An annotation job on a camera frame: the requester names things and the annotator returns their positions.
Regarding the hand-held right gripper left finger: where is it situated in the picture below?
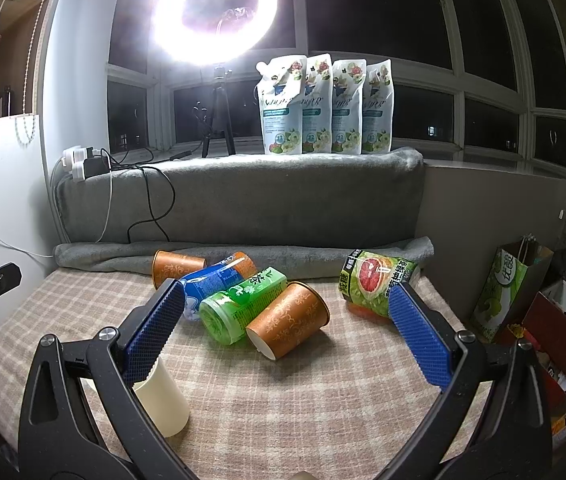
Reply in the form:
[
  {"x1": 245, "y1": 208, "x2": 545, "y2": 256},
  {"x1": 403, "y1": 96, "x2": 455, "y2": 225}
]
[{"x1": 18, "y1": 277, "x2": 200, "y2": 480}]

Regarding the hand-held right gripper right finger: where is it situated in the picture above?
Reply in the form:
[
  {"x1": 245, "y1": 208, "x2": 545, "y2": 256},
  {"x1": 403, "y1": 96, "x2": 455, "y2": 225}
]
[{"x1": 377, "y1": 282, "x2": 555, "y2": 480}]

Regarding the orange patterned paper cup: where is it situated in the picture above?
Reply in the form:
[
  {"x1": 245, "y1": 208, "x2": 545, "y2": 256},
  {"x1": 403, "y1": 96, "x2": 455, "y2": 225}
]
[
  {"x1": 245, "y1": 281, "x2": 331, "y2": 362},
  {"x1": 152, "y1": 250, "x2": 207, "y2": 291}
]

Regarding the plain cream paper cup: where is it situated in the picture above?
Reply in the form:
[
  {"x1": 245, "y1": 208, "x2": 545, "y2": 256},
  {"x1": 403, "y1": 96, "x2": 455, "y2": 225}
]
[{"x1": 132, "y1": 357, "x2": 191, "y2": 438}]

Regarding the green paper shopping bag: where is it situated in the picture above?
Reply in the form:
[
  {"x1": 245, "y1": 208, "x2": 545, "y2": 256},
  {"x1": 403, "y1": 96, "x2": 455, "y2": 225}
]
[{"x1": 470, "y1": 234, "x2": 555, "y2": 343}]

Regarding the beige checked cloth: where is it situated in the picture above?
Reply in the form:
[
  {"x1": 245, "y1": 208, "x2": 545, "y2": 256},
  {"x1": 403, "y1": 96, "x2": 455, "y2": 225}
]
[{"x1": 0, "y1": 260, "x2": 494, "y2": 480}]

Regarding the red cardboard box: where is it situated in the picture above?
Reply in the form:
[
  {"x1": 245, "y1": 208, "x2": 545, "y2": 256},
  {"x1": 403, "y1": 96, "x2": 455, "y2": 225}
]
[{"x1": 496, "y1": 280, "x2": 566, "y2": 453}]

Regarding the white power strip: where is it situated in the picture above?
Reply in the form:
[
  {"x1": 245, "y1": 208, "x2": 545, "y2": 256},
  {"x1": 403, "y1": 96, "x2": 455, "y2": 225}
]
[{"x1": 61, "y1": 146, "x2": 98, "y2": 183}]

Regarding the black charger plug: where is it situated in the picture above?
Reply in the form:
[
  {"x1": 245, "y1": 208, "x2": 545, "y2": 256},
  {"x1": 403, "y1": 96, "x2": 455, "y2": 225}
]
[{"x1": 83, "y1": 156, "x2": 112, "y2": 179}]

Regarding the grey fleece blanket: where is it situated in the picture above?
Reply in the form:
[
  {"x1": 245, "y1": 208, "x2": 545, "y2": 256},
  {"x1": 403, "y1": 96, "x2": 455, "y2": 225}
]
[{"x1": 53, "y1": 147, "x2": 436, "y2": 276}]

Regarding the floral detergent pouch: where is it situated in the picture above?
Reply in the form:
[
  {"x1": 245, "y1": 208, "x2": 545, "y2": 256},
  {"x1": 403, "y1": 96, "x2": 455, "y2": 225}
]
[
  {"x1": 255, "y1": 55, "x2": 309, "y2": 156},
  {"x1": 361, "y1": 62, "x2": 394, "y2": 155},
  {"x1": 303, "y1": 54, "x2": 335, "y2": 154},
  {"x1": 332, "y1": 58, "x2": 367, "y2": 154}
]

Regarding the black tripod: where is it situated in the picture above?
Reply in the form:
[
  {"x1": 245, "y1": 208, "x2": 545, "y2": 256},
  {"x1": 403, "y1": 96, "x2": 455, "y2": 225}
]
[{"x1": 202, "y1": 62, "x2": 237, "y2": 158}]

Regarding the black cable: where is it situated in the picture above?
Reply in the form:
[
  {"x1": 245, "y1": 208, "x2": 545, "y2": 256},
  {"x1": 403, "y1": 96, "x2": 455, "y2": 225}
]
[{"x1": 105, "y1": 147, "x2": 195, "y2": 245}]

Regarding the beaded blind cord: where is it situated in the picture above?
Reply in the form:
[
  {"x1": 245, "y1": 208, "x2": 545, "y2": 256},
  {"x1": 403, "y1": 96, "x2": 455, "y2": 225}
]
[{"x1": 15, "y1": 0, "x2": 60, "y2": 144}]

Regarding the white window frame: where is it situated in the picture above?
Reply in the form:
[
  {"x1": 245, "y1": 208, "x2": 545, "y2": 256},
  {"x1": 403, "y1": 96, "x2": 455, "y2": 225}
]
[{"x1": 105, "y1": 0, "x2": 566, "y2": 181}]

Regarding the ring light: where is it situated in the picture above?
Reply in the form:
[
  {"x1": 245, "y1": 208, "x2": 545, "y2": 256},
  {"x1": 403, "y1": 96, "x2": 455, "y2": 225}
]
[{"x1": 150, "y1": 0, "x2": 280, "y2": 66}]

